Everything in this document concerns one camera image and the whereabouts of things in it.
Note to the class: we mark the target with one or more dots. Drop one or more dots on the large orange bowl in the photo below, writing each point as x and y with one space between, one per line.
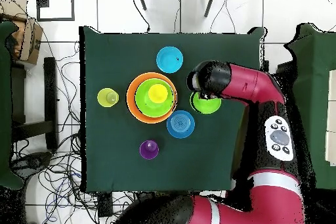
130 103

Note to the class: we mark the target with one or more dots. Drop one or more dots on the purple cup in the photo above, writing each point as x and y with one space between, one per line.
148 150

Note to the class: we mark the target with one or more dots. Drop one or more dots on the small ribbed blue bowl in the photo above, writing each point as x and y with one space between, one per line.
180 124

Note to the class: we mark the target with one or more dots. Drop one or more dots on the black power box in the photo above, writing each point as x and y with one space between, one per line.
105 205

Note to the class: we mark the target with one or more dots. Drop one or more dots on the black square floor frame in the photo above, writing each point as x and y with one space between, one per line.
55 19

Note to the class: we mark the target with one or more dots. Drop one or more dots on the green cloth covered table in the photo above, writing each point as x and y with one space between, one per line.
4 103
315 58

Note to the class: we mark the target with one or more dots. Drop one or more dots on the small green bowl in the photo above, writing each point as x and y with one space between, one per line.
206 105

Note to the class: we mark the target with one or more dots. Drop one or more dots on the white box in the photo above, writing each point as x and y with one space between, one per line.
332 116

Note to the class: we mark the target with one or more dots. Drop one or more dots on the translucent yellow-green cup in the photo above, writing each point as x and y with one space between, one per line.
108 97

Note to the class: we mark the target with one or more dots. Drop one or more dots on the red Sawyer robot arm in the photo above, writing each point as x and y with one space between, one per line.
257 82

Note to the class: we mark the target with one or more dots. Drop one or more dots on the dark grey base foot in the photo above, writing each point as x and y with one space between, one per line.
34 162

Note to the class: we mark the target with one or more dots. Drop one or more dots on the small cyan bowl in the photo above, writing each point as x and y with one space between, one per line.
169 59

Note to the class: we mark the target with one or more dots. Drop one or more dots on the brown cardboard box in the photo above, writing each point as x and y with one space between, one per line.
31 42

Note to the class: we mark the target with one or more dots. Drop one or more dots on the dark green tablecloth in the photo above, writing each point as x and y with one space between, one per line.
118 58

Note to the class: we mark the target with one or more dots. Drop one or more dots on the black camera tripod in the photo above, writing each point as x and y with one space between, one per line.
141 0

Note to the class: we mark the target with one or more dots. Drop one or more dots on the opaque yellow cup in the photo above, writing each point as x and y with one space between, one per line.
158 93

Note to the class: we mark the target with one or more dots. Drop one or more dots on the large green bowl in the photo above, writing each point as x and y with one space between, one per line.
143 103

